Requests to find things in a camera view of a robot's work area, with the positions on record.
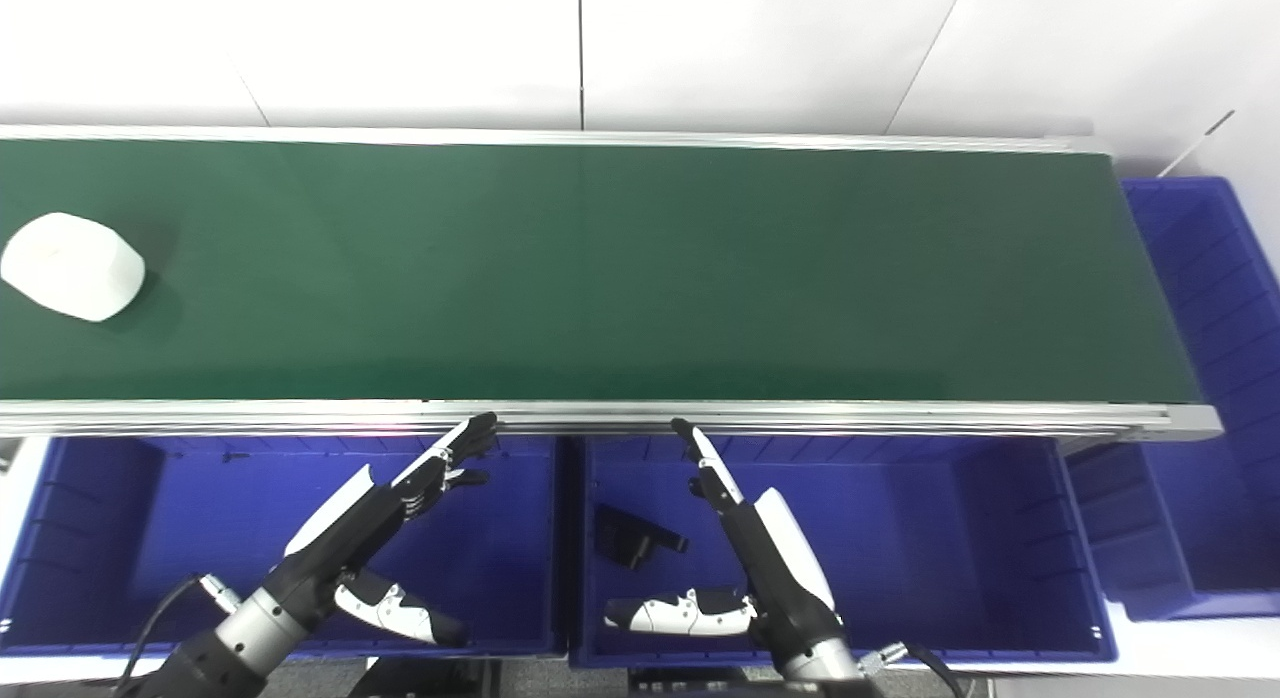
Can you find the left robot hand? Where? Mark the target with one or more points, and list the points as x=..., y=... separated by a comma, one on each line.
x=340, y=538

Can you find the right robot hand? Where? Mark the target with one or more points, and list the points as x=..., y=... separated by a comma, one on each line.
x=775, y=568

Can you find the white plastic part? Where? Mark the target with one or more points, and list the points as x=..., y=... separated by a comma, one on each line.
x=72, y=266

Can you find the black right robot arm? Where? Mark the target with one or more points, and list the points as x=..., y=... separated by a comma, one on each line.
x=825, y=670

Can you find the black plastic part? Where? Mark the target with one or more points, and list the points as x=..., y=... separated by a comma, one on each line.
x=625, y=536

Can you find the green conveyor belt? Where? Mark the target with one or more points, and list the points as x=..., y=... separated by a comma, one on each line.
x=800, y=416
x=620, y=268

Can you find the blue plastic bin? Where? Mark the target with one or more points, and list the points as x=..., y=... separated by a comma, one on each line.
x=1215, y=398
x=180, y=538
x=930, y=548

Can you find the thin white rod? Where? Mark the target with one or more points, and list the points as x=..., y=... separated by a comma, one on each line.
x=1195, y=143

